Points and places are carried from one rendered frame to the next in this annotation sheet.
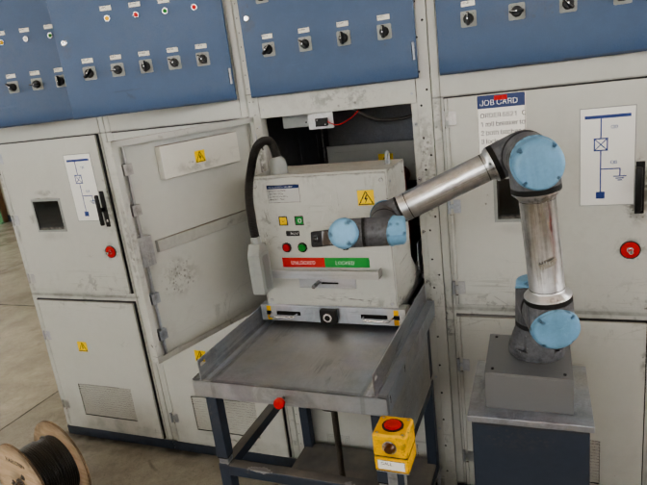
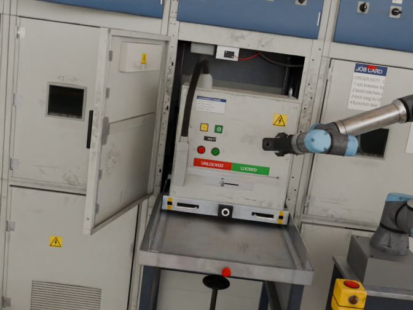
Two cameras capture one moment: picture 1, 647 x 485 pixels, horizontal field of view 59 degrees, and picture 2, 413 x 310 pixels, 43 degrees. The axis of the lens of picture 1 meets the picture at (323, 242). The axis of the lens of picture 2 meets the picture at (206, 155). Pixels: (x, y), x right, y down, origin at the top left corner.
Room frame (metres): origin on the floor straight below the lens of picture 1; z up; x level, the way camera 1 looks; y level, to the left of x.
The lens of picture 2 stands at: (-0.04, 0.98, 1.58)
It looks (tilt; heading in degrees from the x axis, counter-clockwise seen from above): 12 degrees down; 336
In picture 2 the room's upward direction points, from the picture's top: 8 degrees clockwise
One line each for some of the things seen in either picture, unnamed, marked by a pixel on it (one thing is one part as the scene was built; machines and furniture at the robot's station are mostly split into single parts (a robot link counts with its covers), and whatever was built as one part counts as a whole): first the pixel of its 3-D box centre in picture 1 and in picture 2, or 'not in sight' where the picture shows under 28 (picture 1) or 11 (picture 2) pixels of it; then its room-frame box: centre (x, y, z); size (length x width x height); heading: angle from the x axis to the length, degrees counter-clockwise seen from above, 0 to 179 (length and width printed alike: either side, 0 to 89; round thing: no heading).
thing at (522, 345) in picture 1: (536, 334); (391, 235); (1.48, -0.57, 0.91); 0.15 x 0.15 x 0.10
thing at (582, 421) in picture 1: (529, 392); (380, 277); (1.46, -0.54, 0.74); 0.32 x 0.32 x 0.02; 68
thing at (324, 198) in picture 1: (322, 244); (233, 152); (1.85, 0.01, 1.15); 0.48 x 0.01 x 0.48; 67
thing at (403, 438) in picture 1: (394, 444); (348, 299); (1.14, -0.11, 0.85); 0.08 x 0.08 x 0.10; 67
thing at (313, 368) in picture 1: (325, 344); (223, 232); (1.78, 0.04, 0.82); 0.68 x 0.62 x 0.06; 157
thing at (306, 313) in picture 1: (332, 312); (225, 208); (1.87, 0.00, 0.90); 0.54 x 0.05 x 0.06; 67
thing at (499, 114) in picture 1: (501, 126); (367, 88); (1.85, -0.62, 1.47); 0.15 x 0.01 x 0.21; 67
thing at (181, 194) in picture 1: (204, 231); (128, 124); (2.00, 0.42, 1.21); 0.63 x 0.07 x 0.74; 141
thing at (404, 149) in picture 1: (385, 163); (230, 98); (2.65, -0.34, 1.28); 0.58 x 0.02 x 0.19; 67
